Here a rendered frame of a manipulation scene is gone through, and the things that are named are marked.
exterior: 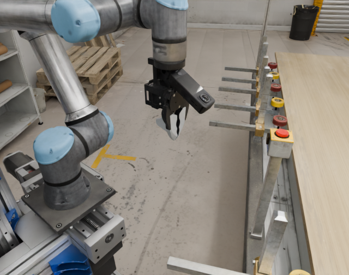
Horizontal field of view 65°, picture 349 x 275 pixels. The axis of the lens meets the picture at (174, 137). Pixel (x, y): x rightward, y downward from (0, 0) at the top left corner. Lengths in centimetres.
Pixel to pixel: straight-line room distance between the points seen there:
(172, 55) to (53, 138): 45
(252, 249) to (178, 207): 114
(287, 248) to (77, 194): 94
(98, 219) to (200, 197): 150
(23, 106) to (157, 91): 313
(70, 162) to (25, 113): 288
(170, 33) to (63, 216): 64
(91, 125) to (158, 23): 45
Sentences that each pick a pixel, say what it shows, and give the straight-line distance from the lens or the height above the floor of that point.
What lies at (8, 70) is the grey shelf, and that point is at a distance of 357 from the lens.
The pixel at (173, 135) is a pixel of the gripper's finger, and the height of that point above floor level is 133.
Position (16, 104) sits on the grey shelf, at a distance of 375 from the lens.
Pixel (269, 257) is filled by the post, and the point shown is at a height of 95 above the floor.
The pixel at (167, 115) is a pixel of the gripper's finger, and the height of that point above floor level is 140.
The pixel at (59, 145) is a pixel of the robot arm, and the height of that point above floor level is 126.
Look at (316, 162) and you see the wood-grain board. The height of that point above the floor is 90.
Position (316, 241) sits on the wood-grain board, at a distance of 111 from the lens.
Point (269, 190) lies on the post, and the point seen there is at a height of 98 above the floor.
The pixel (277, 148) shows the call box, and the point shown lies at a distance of 95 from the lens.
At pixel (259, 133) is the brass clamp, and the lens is 173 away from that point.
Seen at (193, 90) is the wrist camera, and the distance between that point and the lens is 62.
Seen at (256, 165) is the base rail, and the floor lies 70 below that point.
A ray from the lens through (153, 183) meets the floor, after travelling 250.
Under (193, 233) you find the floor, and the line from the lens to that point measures 215.
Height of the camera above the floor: 171
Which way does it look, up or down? 34 degrees down
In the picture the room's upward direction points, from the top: straight up
